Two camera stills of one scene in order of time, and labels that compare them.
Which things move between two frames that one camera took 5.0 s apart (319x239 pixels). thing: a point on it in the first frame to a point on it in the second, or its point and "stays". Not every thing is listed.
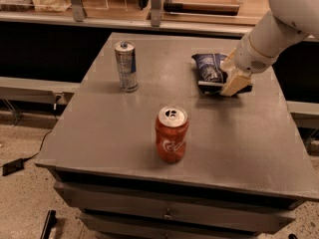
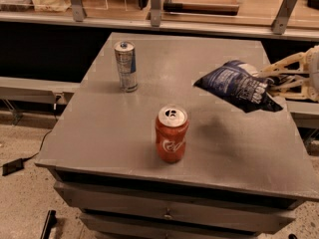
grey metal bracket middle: x=156 y=5 stays
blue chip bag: x=210 y=75 to x=240 y=84
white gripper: x=251 y=58 to x=314 y=71
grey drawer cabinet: x=243 y=171 stays
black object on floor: x=49 y=224 stays
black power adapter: x=13 y=166 stays
